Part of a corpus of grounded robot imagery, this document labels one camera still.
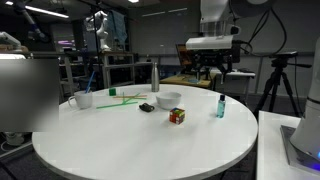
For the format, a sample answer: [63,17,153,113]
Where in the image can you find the ceiling light strip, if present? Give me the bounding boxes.
[4,0,70,20]

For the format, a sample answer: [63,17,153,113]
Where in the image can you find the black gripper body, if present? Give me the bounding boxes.
[192,41,242,73]

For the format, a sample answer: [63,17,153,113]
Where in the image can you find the blue straw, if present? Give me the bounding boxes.
[85,70,96,94]

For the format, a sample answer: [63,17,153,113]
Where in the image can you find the steel water bottle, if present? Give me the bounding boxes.
[150,61,161,93]

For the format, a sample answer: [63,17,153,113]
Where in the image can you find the orange stick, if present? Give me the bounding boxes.
[112,95,148,99]

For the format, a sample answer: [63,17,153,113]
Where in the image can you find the multicoloured puzzle cube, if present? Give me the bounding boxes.
[168,107,186,126]

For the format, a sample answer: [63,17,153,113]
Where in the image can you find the black camera on tripod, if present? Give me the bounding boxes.
[268,50,299,60]

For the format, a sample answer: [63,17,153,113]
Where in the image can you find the small blue liquid bottle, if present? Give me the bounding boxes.
[216,94,227,119]

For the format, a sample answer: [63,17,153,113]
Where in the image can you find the computer monitor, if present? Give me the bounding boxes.
[175,43,195,69]

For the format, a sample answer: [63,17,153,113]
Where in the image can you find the black tripod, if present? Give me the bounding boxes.
[253,59,313,118]

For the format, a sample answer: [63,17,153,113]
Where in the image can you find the white round floor device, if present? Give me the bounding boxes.
[3,131,27,147]

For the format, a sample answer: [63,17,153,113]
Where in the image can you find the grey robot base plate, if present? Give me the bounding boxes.
[279,124,320,177]

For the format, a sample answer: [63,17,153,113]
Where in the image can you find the short green stick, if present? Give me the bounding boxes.
[121,91,142,106]

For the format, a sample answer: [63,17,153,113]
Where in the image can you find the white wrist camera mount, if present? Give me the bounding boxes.
[185,35,235,51]

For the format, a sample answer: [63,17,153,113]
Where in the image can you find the teal hanging cloth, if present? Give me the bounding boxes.
[109,9,128,46]

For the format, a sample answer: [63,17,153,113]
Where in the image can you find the white mug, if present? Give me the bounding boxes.
[67,90,94,110]

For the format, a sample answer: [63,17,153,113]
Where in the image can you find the metal shelf rack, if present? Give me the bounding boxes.
[99,51,137,90]

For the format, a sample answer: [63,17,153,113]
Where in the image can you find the long green stick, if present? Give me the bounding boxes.
[96,101,139,110]

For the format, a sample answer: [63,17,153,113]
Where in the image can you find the white bowl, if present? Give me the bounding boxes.
[155,91,183,111]

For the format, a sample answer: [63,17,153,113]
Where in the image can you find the white desk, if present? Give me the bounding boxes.
[213,68,257,101]

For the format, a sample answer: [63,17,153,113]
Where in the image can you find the wooden desk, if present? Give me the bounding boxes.
[159,73,215,90]

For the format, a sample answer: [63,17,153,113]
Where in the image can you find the small black clip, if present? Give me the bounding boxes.
[138,102,155,114]

